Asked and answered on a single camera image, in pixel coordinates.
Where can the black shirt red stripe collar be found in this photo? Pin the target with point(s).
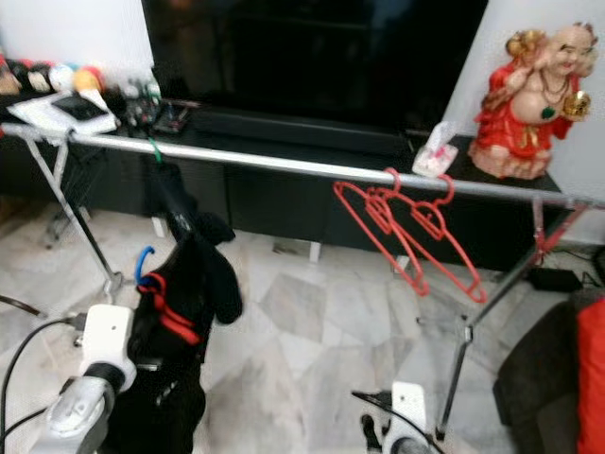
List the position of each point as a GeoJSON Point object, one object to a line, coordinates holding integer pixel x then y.
{"type": "Point", "coordinates": [198, 312]}

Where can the blue plastic clothes hanger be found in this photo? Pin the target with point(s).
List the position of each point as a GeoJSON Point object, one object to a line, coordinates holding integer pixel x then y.
{"type": "Point", "coordinates": [142, 265]}

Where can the green clothes hanger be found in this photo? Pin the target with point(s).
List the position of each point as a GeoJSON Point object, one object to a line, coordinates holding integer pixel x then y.
{"type": "Point", "coordinates": [154, 149]}

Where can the dark grey fabric sofa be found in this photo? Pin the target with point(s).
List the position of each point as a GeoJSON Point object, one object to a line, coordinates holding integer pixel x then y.
{"type": "Point", "coordinates": [539, 378]}

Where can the red cushion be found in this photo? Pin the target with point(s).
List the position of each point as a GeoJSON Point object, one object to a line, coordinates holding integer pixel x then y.
{"type": "Point", "coordinates": [592, 378]}

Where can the black power adapter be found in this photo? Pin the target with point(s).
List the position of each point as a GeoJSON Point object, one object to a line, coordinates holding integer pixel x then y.
{"type": "Point", "coordinates": [556, 277]}

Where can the black low TV cabinet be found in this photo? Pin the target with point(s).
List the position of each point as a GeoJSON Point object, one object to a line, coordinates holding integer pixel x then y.
{"type": "Point", "coordinates": [293, 199]}

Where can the white tissue pack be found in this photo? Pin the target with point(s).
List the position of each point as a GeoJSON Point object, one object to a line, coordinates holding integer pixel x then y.
{"type": "Point", "coordinates": [435, 151]}

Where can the silver metal clothes rack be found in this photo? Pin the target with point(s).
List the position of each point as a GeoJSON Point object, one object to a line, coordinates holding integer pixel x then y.
{"type": "Point", "coordinates": [274, 161]}

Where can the black fonemax print t-shirt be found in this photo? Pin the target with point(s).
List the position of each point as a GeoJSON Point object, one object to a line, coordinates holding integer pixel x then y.
{"type": "Point", "coordinates": [184, 208]}

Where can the black soundbar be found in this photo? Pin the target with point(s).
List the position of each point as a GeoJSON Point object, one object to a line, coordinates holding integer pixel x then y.
{"type": "Point", "coordinates": [293, 128]}

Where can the red laughing Buddha statue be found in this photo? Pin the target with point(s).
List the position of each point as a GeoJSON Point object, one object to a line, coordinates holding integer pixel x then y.
{"type": "Point", "coordinates": [529, 104]}

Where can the black flat screen television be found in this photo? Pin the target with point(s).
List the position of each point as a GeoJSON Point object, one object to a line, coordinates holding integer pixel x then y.
{"type": "Point", "coordinates": [312, 57]}

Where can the white paper stack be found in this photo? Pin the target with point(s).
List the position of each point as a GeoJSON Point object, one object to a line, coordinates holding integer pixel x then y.
{"type": "Point", "coordinates": [47, 118]}

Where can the small green white ornament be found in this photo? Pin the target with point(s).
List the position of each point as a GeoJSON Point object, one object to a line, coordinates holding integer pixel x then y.
{"type": "Point", "coordinates": [146, 90]}

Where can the white round plush toy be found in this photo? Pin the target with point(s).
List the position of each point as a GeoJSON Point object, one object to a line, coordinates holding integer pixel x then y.
{"type": "Point", "coordinates": [62, 78]}

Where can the orange round plush toy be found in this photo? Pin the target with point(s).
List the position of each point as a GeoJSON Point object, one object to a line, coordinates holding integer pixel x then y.
{"type": "Point", "coordinates": [90, 78]}

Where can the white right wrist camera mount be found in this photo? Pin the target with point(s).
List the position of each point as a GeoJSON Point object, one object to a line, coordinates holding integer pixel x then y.
{"type": "Point", "coordinates": [408, 409]}

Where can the dark metal table leg frame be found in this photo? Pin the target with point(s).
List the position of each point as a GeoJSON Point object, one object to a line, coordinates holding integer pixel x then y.
{"type": "Point", "coordinates": [19, 305]}

